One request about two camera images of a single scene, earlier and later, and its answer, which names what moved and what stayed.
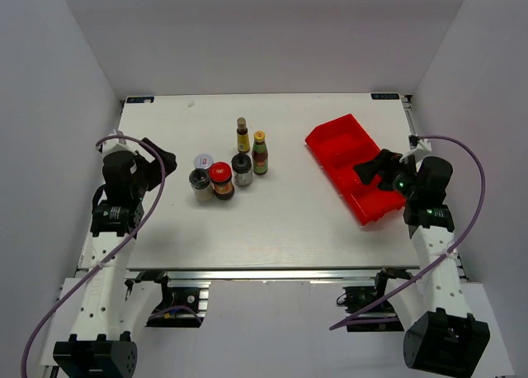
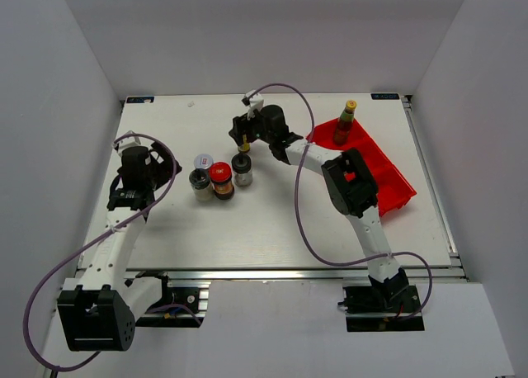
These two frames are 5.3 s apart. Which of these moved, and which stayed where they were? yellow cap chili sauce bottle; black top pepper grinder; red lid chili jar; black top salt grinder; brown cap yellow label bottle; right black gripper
Moved: right black gripper; yellow cap chili sauce bottle
Stayed: black top salt grinder; black top pepper grinder; brown cap yellow label bottle; red lid chili jar
